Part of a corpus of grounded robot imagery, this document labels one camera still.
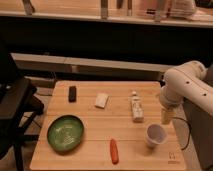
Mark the orange carrot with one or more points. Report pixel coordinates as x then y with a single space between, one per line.
114 151

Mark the white sponge block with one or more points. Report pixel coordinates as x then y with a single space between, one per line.
101 100

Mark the green plate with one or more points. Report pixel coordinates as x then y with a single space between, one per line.
65 133

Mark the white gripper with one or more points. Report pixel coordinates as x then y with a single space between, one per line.
169 99

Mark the black chair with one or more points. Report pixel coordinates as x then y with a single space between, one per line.
18 108

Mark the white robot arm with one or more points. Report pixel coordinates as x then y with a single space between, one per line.
192 81

